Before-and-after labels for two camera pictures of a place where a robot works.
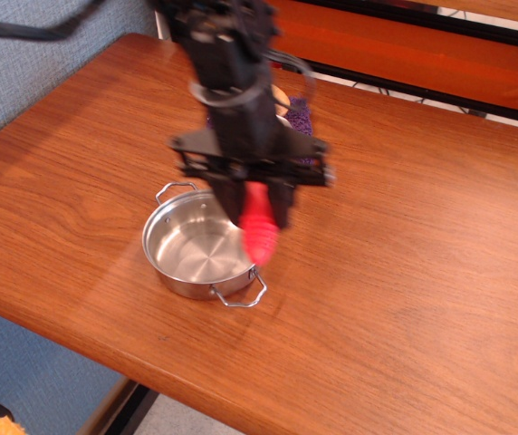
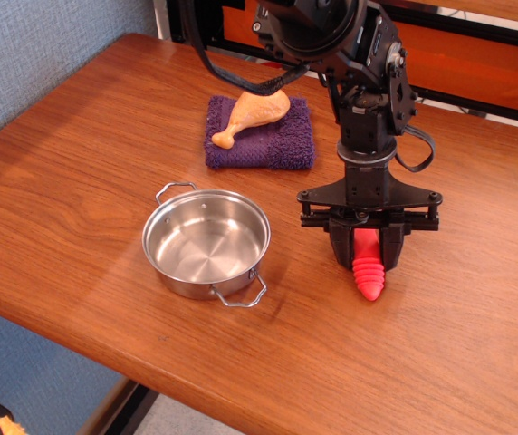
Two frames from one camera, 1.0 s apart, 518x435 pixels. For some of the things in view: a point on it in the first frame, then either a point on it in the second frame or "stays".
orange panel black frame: [489, 54] stays
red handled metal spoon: [258, 222] → [368, 262]
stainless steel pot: [195, 246] stays
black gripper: [249, 142] → [367, 198]
